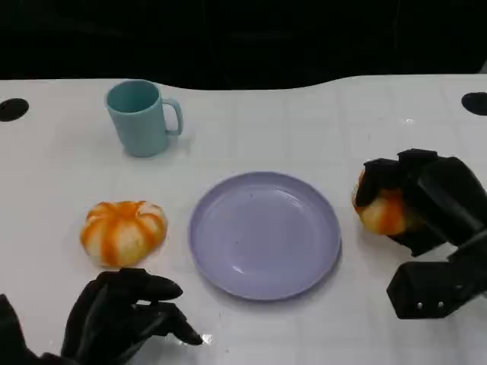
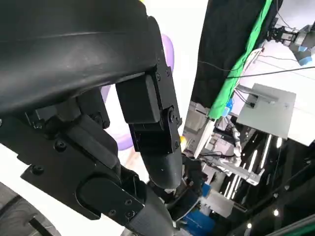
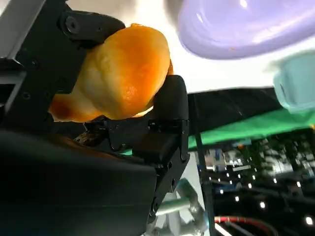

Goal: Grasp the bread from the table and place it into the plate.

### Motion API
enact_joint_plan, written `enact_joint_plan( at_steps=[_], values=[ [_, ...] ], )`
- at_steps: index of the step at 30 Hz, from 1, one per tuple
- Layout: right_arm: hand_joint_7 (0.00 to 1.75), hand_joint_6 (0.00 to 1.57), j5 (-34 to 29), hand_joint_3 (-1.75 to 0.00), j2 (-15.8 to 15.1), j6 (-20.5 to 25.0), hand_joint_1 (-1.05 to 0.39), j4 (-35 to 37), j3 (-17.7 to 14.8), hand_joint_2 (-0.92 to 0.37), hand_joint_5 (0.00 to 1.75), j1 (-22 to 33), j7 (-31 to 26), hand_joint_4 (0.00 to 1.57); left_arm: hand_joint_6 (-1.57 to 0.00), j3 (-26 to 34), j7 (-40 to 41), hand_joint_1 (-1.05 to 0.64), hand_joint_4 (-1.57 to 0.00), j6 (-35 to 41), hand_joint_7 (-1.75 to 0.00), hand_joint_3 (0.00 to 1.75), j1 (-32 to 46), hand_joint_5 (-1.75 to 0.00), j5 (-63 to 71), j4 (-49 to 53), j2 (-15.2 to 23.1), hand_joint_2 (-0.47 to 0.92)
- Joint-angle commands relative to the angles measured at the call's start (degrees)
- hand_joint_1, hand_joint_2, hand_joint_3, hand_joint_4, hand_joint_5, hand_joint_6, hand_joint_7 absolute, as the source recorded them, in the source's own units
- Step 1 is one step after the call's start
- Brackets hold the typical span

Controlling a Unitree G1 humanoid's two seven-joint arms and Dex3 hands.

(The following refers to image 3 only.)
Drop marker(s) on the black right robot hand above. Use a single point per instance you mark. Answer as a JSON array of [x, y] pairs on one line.
[[61, 184]]

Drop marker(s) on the orange and white toy bread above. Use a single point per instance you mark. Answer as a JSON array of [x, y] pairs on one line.
[[123, 73]]

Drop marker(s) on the black stand pole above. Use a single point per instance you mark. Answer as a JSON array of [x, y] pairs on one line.
[[203, 159]]

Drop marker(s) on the green cloth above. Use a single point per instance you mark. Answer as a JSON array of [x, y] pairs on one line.
[[246, 127]]

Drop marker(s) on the lilac plate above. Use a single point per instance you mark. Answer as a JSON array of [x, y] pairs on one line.
[[233, 29]]

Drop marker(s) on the pale green mug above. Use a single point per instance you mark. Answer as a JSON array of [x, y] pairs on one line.
[[297, 83]]

